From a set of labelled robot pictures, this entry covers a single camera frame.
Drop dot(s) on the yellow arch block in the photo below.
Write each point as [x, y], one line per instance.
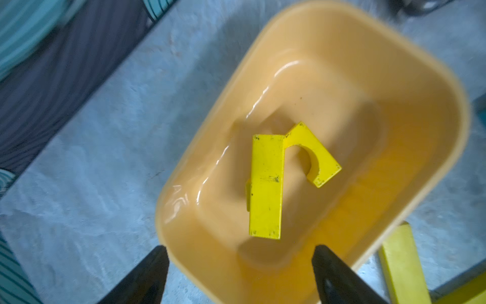
[323, 165]

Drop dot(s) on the orange plastic tub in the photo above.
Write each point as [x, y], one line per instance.
[331, 131]

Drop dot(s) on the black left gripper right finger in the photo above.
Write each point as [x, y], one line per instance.
[336, 282]

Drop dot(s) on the yellow long block centre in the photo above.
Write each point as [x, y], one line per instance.
[459, 290]

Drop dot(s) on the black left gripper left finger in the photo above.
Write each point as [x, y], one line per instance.
[145, 283]

